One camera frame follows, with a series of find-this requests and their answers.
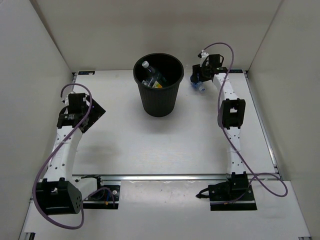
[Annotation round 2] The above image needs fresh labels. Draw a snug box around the clear bottle blue label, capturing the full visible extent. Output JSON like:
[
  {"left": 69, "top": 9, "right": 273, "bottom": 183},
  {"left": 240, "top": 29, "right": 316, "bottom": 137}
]
[{"left": 190, "top": 73, "right": 206, "bottom": 93}]

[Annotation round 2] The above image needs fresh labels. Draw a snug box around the clear bottle green label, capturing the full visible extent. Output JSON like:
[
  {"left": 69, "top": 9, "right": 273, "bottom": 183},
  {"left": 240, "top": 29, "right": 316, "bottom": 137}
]
[{"left": 141, "top": 61, "right": 167, "bottom": 88}]

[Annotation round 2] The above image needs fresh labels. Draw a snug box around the clear bottle orange label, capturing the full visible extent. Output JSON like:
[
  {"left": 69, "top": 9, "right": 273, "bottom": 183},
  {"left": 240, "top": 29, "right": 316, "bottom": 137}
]
[{"left": 152, "top": 81, "right": 163, "bottom": 89}]

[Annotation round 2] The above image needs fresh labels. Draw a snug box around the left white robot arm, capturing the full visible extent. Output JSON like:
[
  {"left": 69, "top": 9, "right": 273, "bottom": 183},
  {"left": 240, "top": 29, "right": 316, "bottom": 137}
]
[{"left": 35, "top": 93, "right": 106, "bottom": 216}]

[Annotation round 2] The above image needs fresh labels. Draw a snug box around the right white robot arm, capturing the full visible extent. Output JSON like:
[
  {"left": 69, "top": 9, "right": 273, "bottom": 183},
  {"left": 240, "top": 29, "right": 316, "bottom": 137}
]
[{"left": 190, "top": 51, "right": 248, "bottom": 200}]

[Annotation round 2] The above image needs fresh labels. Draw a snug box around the black plastic waste bin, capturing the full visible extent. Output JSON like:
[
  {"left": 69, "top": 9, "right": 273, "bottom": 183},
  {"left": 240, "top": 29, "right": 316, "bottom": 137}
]
[{"left": 133, "top": 53, "right": 184, "bottom": 117}]

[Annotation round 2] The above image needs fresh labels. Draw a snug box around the right blue table sticker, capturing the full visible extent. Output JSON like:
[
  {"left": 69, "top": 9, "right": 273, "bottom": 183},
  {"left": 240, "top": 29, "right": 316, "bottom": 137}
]
[{"left": 229, "top": 69, "right": 243, "bottom": 74}]

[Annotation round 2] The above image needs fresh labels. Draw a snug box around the blue table sticker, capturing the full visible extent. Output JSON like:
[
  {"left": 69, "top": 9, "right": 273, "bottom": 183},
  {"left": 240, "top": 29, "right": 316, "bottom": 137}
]
[
  {"left": 77, "top": 71, "right": 95, "bottom": 75},
  {"left": 229, "top": 69, "right": 243, "bottom": 74}
]

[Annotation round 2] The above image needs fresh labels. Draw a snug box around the left blue table sticker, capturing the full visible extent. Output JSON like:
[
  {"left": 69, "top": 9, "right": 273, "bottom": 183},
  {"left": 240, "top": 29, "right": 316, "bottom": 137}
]
[{"left": 77, "top": 71, "right": 95, "bottom": 75}]

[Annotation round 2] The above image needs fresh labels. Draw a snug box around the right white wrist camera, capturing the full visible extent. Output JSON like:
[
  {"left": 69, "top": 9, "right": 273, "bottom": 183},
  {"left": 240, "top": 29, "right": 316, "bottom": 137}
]
[{"left": 197, "top": 49, "right": 209, "bottom": 60}]

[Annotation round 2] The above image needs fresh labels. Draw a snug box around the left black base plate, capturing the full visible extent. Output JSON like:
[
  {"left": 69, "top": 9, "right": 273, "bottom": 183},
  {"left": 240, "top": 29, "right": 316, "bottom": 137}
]
[{"left": 83, "top": 181, "right": 121, "bottom": 210}]

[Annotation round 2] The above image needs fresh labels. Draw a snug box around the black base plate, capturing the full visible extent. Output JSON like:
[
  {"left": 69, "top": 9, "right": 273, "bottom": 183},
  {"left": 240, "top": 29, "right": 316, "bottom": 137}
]
[
  {"left": 83, "top": 181, "right": 121, "bottom": 210},
  {"left": 195, "top": 181, "right": 258, "bottom": 212}
]

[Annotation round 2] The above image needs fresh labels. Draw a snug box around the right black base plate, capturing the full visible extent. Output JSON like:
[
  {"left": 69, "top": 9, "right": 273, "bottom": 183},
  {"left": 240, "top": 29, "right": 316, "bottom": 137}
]
[{"left": 195, "top": 181, "right": 258, "bottom": 212}]

